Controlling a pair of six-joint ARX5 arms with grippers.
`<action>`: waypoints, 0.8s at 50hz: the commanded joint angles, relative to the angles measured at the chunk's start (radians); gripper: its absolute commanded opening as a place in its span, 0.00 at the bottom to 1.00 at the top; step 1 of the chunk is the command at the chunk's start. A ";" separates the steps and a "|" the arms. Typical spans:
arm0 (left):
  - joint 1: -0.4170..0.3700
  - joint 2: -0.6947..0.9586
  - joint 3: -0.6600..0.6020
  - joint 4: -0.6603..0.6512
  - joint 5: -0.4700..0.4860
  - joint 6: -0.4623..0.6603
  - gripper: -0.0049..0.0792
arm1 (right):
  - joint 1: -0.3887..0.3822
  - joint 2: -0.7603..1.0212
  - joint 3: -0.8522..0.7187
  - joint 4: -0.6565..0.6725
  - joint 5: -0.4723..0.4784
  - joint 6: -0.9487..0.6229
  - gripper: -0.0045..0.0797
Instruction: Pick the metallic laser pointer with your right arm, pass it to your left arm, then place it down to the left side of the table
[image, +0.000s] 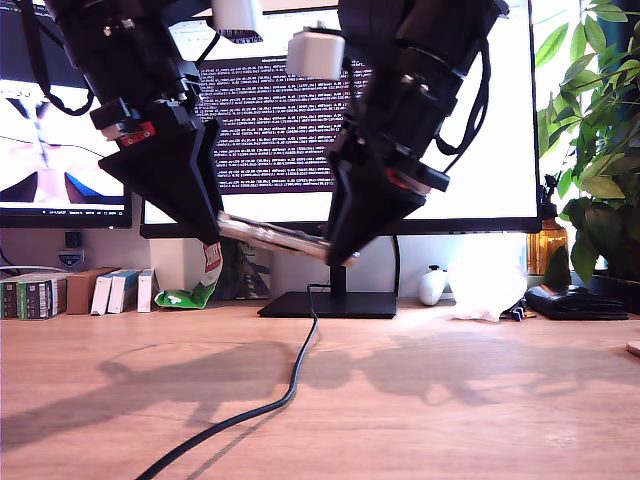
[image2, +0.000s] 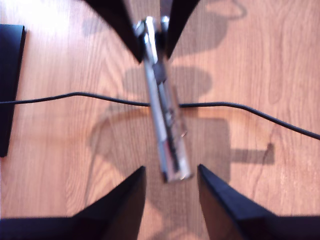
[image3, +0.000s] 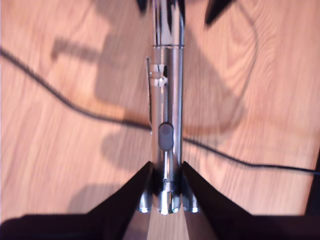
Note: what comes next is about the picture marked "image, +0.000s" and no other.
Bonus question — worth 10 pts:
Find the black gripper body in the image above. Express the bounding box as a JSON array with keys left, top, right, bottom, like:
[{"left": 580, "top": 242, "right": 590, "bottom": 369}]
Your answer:
[
  {"left": 57, "top": 7, "right": 204, "bottom": 142},
  {"left": 329, "top": 47, "right": 450, "bottom": 197}
]

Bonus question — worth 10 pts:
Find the metallic silver laser pointer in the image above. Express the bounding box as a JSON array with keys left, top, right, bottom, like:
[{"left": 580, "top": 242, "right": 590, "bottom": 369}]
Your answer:
[{"left": 217, "top": 210, "right": 361, "bottom": 267}]

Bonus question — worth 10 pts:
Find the large black Huawei monitor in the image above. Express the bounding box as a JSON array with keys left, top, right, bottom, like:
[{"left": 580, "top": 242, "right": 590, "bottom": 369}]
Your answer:
[{"left": 139, "top": 0, "right": 544, "bottom": 320}]

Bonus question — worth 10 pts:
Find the dark printed box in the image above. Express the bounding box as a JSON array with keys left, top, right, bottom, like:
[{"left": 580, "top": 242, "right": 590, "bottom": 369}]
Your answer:
[{"left": 219, "top": 239, "right": 272, "bottom": 301}]

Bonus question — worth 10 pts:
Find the small white blue box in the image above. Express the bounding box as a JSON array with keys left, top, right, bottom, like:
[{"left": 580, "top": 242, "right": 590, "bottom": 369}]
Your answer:
[
  {"left": 107, "top": 269, "right": 141, "bottom": 315},
  {"left": 136, "top": 268, "right": 160, "bottom": 314},
  {"left": 90, "top": 273, "right": 117, "bottom": 316}
]

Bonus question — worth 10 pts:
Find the green snack bag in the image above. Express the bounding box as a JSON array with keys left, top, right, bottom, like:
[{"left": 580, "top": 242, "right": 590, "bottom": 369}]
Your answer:
[{"left": 153, "top": 239, "right": 224, "bottom": 310}]

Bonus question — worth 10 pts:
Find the blue shield sticker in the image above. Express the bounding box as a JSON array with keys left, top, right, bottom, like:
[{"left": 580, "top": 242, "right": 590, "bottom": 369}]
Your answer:
[{"left": 57, "top": 248, "right": 85, "bottom": 270}]

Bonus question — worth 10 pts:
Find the white crumpled plastic bag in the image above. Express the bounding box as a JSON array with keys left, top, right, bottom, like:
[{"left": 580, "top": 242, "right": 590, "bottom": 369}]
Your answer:
[{"left": 446, "top": 234, "right": 529, "bottom": 322}]

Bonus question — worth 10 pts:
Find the black monitor with dark screen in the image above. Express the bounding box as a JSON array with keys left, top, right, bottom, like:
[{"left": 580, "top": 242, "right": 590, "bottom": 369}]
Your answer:
[{"left": 0, "top": 0, "right": 134, "bottom": 231}]

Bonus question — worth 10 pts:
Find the brown cardboard box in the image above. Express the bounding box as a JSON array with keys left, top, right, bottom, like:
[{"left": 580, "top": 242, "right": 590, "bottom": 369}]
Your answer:
[{"left": 66, "top": 267, "right": 121, "bottom": 315}]

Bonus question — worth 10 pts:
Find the amber glass pump bottle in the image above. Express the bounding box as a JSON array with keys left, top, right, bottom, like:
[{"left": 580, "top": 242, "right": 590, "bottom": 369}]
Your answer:
[{"left": 527, "top": 174, "right": 570, "bottom": 277}]

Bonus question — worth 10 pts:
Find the green printed box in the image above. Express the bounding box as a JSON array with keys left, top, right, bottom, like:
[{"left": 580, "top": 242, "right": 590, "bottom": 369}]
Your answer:
[
  {"left": 0, "top": 279, "right": 21, "bottom": 320},
  {"left": 17, "top": 276, "right": 64, "bottom": 320}
]

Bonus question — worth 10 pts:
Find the green leafy plant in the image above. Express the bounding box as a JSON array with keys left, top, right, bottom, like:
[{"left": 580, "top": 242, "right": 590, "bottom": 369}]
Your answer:
[{"left": 534, "top": 0, "right": 640, "bottom": 287}]

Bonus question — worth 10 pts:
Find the black leather wallet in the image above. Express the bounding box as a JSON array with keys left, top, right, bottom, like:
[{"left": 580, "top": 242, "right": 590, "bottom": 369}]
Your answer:
[{"left": 524, "top": 284, "right": 630, "bottom": 321}]

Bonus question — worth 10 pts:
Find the black plant pot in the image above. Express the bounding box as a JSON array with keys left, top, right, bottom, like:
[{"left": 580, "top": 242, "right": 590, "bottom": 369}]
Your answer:
[{"left": 587, "top": 272, "right": 640, "bottom": 317}]

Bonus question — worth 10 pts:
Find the thin black monitor cable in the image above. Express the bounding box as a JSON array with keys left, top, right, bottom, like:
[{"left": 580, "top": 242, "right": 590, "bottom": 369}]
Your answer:
[{"left": 391, "top": 236, "right": 402, "bottom": 300}]

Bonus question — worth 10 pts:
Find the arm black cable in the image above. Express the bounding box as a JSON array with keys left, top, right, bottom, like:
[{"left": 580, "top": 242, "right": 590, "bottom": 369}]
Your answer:
[
  {"left": 434, "top": 38, "right": 492, "bottom": 174},
  {"left": 19, "top": 0, "right": 95, "bottom": 117}
]

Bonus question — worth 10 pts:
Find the camera black cable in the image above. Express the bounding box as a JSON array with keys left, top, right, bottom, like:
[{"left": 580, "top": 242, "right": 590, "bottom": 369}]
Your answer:
[{"left": 197, "top": 29, "right": 222, "bottom": 67}]

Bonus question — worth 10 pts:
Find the arm white camera box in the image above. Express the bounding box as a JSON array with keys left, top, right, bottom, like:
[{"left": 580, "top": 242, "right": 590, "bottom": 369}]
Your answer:
[
  {"left": 209, "top": 0, "right": 265, "bottom": 45},
  {"left": 286, "top": 28, "right": 347, "bottom": 80}
]

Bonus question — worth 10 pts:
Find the thick black cable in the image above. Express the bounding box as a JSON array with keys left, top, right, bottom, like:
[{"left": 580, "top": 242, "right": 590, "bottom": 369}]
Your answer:
[{"left": 134, "top": 283, "right": 331, "bottom": 480}]

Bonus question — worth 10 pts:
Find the white cable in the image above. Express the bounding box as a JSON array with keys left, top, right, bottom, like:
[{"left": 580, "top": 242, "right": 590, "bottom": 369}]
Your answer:
[{"left": 0, "top": 265, "right": 69, "bottom": 277}]

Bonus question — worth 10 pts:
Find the thin black wall cable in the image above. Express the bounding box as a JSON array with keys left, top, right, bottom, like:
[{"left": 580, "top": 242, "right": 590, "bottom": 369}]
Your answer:
[{"left": 0, "top": 244, "right": 21, "bottom": 277}]

